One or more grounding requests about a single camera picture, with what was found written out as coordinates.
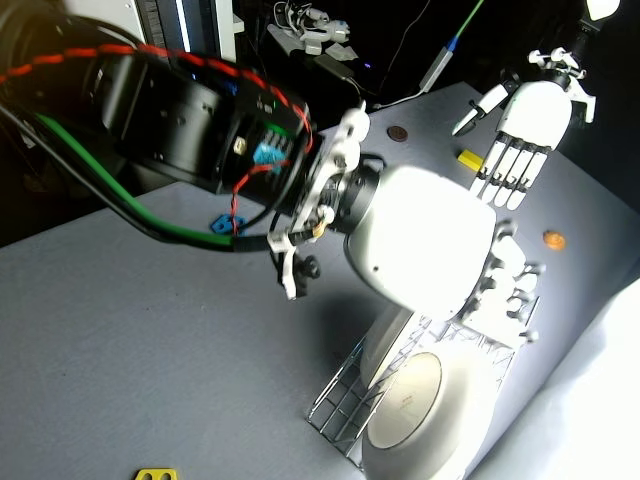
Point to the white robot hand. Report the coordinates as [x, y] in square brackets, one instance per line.
[425, 240]
[537, 115]

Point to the white plate with dark rim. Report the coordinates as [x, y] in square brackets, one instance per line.
[385, 345]
[450, 400]

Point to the small yellow block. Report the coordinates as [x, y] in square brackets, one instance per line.
[470, 159]

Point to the brown round disc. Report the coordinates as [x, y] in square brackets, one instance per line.
[397, 133]

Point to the orange swirl toy bread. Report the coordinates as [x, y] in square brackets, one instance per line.
[555, 241]

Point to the black power adapter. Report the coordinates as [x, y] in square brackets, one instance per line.
[332, 66]

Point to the blue block with round holes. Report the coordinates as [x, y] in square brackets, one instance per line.
[222, 224]

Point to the white backdrop cloth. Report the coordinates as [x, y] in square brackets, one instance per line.
[600, 400]

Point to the white device on stand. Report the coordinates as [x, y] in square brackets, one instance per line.
[312, 30]

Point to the white cabinet with light strip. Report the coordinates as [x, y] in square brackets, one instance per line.
[225, 30]

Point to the grey table cloth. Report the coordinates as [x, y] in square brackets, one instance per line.
[150, 350]

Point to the yellow block with holes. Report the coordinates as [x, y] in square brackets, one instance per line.
[145, 475]

